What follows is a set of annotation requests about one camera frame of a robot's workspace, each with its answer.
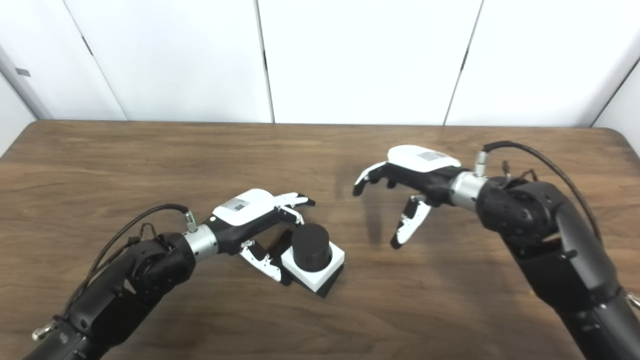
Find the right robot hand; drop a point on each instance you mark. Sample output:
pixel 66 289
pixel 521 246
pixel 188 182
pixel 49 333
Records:
pixel 425 167

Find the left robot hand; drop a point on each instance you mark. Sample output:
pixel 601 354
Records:
pixel 242 210

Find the black peg with square base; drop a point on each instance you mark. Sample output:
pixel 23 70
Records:
pixel 310 247

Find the white square piece with hole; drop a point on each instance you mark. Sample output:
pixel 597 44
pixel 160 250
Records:
pixel 312 280

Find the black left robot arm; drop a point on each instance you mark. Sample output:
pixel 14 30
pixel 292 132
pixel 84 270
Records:
pixel 130 280

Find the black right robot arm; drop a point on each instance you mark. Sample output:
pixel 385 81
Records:
pixel 550 225

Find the small grey wall tag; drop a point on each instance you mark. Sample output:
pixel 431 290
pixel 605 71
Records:
pixel 23 72

